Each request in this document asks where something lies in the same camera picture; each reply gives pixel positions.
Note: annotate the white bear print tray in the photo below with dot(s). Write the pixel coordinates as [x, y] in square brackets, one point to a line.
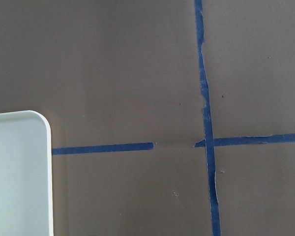
[26, 196]

